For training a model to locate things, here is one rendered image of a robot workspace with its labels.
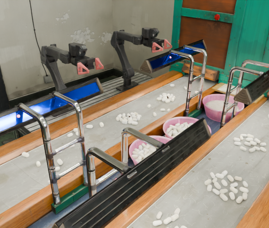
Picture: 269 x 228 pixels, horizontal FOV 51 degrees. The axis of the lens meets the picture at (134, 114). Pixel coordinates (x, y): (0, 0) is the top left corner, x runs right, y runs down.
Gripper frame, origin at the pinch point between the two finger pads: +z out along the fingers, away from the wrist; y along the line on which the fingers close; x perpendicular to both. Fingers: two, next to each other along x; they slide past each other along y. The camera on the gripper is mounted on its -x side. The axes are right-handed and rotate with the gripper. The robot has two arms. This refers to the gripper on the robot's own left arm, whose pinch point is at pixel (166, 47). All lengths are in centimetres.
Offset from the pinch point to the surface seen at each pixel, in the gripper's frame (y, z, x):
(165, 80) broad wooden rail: 14.8, -10.4, 31.2
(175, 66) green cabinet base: 38, -19, 28
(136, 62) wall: 121, -147, 77
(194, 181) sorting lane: -62, 70, 32
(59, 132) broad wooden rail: -84, -4, 32
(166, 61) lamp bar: -21.4, 17.6, -0.1
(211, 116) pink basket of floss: 1, 40, 37
